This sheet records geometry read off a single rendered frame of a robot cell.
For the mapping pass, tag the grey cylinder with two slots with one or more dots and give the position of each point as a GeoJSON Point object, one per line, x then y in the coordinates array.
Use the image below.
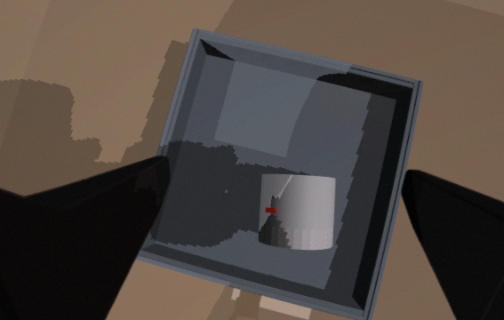
{"type": "Point", "coordinates": [297, 211]}

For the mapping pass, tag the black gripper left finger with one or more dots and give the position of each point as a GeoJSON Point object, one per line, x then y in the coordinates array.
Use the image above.
{"type": "Point", "coordinates": [66, 252]}

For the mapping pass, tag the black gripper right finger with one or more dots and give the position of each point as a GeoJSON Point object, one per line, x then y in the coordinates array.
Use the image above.
{"type": "Point", "coordinates": [461, 231]}

